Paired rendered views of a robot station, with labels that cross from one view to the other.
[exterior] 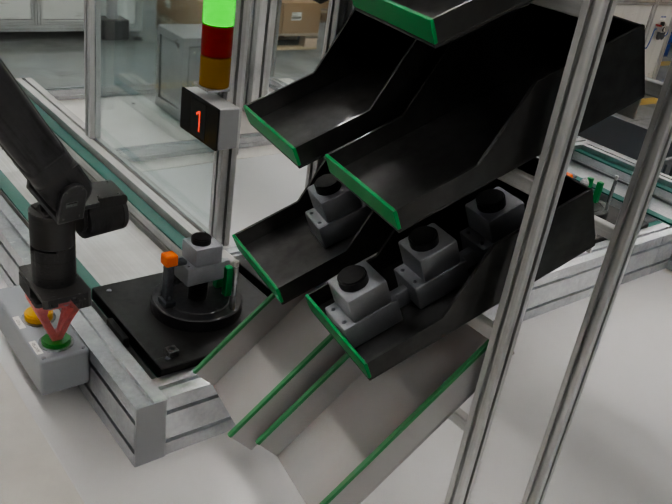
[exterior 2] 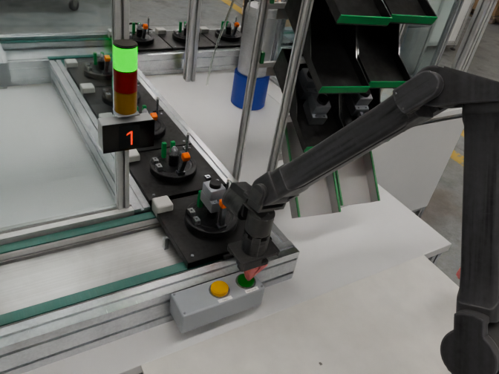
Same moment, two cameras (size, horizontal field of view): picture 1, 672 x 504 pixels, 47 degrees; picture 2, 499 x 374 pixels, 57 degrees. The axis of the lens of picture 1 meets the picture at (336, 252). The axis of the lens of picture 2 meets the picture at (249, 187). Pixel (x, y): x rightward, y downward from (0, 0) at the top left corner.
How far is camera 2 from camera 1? 1.43 m
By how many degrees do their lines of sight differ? 71
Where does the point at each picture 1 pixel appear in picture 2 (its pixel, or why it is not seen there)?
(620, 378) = (219, 123)
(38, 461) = (291, 315)
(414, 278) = (364, 107)
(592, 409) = not seen: hidden behind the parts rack
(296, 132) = (340, 83)
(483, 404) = not seen: hidden behind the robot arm
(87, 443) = (276, 295)
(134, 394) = (288, 251)
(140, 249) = (93, 252)
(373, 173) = (374, 78)
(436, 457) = not seen: hidden behind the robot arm
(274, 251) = (314, 140)
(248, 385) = (306, 202)
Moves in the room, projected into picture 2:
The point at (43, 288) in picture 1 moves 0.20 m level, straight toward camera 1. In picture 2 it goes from (266, 251) to (349, 248)
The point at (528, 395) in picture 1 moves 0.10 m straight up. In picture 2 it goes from (232, 149) to (235, 126)
